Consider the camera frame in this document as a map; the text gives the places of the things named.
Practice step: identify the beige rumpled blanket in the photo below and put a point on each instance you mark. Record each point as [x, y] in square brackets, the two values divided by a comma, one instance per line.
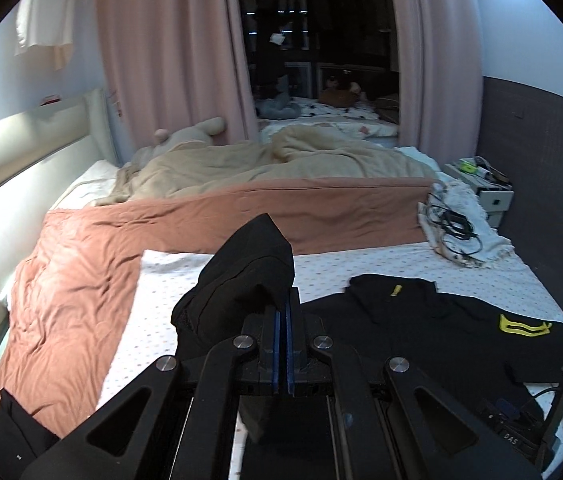
[294, 152]

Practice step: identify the terracotta orange blanket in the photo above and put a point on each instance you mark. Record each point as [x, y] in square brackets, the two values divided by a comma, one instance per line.
[73, 295]

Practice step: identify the black shirt with yellow stripes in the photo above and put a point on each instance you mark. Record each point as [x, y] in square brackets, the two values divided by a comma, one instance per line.
[471, 348]

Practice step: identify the white patterned cloth under cables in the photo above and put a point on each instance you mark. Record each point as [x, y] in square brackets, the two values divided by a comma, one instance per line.
[455, 225]

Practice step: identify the pink right curtain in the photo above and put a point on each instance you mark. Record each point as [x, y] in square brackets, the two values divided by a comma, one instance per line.
[441, 81]

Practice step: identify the white bedside table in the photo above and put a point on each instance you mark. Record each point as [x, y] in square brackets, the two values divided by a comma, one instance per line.
[494, 189]

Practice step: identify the white dotted bed sheet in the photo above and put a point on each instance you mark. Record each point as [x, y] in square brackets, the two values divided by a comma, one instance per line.
[165, 276]

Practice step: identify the beige plush toy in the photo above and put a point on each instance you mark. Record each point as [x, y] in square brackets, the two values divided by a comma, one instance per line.
[165, 140]

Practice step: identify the pink curtain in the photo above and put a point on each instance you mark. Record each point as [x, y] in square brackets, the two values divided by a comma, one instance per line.
[441, 81]
[172, 63]

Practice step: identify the black garment at bed edge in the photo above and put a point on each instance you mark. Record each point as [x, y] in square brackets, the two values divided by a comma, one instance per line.
[22, 438]

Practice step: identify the white hanging garment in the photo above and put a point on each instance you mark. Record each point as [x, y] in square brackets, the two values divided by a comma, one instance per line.
[47, 25]

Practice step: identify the pink left curtain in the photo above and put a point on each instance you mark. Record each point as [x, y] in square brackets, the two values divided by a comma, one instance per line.
[172, 63]

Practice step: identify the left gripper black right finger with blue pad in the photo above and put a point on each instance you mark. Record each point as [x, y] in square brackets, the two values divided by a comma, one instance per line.
[390, 420]

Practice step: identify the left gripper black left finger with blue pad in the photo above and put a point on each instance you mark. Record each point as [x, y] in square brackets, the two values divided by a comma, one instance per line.
[175, 420]

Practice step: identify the cream padded headboard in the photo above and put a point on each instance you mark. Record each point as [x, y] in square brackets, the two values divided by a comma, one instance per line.
[42, 151]

